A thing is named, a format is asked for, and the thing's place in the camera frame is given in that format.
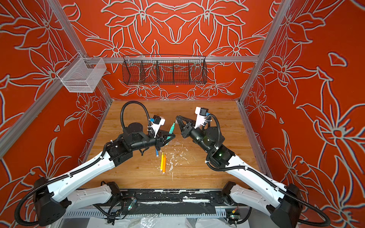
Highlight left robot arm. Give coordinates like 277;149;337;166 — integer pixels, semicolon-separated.
14;101;175;227

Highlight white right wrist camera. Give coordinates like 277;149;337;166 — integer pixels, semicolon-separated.
195;107;209;129

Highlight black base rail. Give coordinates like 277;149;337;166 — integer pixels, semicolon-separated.
64;188;249;219

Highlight aluminium frame rail right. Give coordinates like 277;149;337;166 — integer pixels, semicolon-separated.
238;0;292;105

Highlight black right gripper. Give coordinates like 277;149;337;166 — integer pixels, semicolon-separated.
176;114;214;155

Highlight green marker pen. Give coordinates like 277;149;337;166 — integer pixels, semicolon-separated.
167;123;175;139

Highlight black wire basket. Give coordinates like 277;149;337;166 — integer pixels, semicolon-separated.
122;55;208;85

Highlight yellow marker pen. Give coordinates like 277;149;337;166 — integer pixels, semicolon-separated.
160;152;164;171

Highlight aluminium frame rail left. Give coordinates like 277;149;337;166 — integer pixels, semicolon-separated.
1;1;111;161

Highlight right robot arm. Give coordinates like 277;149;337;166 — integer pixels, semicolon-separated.
176;114;331;228

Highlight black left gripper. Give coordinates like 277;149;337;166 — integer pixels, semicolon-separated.
132;129;175;152

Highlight orange marker pen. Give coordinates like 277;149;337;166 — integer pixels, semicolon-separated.
162;154;166;174

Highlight white mesh basket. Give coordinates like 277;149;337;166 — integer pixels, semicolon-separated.
57;58;106;93

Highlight aluminium frame rail back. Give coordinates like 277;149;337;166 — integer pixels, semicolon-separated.
84;56;259;64

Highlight aluminium frame rail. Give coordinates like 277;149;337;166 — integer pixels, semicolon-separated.
84;56;259;64
1;1;111;161
238;0;292;105

